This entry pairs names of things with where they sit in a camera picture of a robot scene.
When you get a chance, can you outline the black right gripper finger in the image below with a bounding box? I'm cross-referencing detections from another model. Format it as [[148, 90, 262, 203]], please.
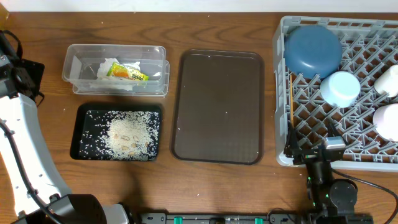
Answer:
[[284, 123, 300, 157], [326, 119, 341, 138]]

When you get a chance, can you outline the light blue small bowl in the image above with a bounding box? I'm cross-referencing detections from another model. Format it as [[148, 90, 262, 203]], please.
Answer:
[[320, 71, 361, 108]]

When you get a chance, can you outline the pink bowl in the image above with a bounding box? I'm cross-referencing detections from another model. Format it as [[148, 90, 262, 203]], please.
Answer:
[[373, 103, 397, 142]]

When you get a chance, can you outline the wooden chopstick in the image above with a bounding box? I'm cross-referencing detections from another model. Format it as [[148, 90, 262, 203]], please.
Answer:
[[289, 74, 294, 128]]

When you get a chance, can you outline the white plastic cup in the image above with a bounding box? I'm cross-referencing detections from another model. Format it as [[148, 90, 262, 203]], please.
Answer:
[[374, 65, 398, 98]]

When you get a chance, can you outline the dark blue plate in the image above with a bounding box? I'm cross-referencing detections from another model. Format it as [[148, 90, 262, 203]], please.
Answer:
[[284, 25, 343, 79]]

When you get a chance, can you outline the white paper napkin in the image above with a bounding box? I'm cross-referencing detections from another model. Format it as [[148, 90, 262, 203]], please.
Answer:
[[90, 58, 132, 91]]

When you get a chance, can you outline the yellow green snack wrapper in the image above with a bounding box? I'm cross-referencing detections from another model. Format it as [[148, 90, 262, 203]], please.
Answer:
[[106, 62, 149, 81]]

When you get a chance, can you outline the white rice pile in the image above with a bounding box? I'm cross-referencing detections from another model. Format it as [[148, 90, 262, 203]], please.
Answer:
[[79, 110, 160, 161]]

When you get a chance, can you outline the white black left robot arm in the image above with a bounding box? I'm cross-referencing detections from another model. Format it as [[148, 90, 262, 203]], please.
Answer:
[[1, 30, 134, 223]]

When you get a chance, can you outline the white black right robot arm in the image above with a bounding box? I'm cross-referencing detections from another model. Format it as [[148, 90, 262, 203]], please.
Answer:
[[284, 123, 358, 223]]

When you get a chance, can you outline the grey dishwasher rack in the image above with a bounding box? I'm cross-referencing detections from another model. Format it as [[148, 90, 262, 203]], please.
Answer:
[[272, 16, 397, 172]]

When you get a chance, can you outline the clear plastic container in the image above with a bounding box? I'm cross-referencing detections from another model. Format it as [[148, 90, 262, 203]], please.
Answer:
[[62, 44, 166, 84]]

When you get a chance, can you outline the dark brown serving tray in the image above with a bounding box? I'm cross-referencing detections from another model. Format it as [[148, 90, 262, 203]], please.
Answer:
[[170, 49, 264, 165]]

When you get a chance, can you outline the black plastic tray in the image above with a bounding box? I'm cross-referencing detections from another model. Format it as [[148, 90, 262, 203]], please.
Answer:
[[69, 103, 163, 162]]

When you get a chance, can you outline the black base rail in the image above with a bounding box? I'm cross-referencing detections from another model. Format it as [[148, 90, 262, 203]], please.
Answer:
[[139, 212, 374, 224]]

